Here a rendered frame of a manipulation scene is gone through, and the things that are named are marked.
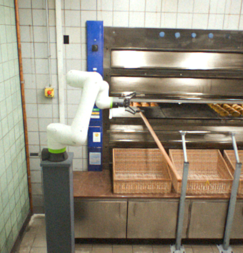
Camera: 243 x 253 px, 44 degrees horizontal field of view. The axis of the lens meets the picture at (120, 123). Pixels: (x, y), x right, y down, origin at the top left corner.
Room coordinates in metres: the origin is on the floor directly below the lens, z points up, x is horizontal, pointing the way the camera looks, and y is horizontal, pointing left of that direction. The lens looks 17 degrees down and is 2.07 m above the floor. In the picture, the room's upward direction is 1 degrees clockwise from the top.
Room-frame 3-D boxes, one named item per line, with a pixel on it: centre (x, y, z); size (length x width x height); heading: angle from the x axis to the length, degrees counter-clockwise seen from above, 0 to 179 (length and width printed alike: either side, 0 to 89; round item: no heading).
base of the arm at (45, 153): (1.93, 0.49, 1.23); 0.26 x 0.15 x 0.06; 93
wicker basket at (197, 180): (2.78, -0.82, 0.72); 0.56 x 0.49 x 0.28; 93
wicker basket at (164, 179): (2.76, -0.21, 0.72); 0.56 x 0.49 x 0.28; 93
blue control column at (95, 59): (3.94, 0.30, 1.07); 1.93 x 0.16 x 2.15; 2
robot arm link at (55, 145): (1.93, 0.43, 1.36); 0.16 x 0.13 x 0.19; 64
